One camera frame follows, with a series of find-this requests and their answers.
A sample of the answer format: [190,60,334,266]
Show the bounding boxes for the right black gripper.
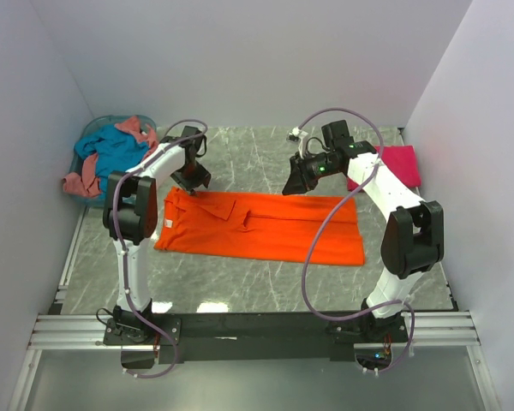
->
[282,150,340,196]

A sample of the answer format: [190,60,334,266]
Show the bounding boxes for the orange t-shirt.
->
[154,188,365,266]

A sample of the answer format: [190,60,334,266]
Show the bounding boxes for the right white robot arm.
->
[282,121,444,342]

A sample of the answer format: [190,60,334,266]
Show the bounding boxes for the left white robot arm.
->
[103,126,211,344]

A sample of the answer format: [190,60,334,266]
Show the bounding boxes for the blue t-shirt in basket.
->
[73,124,152,199]

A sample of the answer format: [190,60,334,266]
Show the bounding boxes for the pink t-shirt in basket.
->
[61,115,159,199]

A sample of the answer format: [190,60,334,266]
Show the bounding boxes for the folded magenta t-shirt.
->
[348,141,421,188]

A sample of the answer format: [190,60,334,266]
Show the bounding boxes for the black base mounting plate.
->
[103,313,409,368]

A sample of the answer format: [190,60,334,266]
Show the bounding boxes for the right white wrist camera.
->
[287,128,310,158]

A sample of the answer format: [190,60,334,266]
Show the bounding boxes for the aluminium rail frame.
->
[9,207,501,410]

